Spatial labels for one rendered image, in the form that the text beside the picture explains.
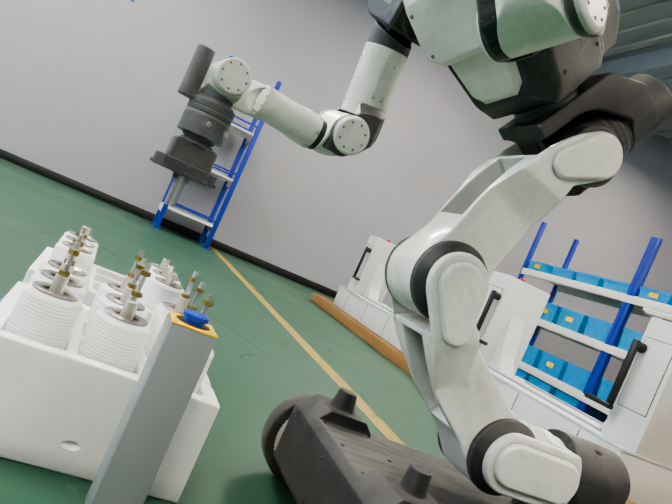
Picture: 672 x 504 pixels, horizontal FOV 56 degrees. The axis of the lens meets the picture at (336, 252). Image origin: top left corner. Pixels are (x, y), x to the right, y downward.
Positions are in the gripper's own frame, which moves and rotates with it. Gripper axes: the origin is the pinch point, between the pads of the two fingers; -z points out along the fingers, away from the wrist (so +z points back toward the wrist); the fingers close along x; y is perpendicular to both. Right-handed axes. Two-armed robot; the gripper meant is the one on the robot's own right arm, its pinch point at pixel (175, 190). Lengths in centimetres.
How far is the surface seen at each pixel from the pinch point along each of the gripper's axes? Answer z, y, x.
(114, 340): -26.1, 16.3, 1.7
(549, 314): 39, -429, -503
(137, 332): -23.8, 15.9, -1.2
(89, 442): -42.0, 19.4, -0.6
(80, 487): -48, 22, -2
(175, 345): -19.9, 32.7, -3.6
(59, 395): -36.2, 19.0, 6.4
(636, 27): 349, -403, -429
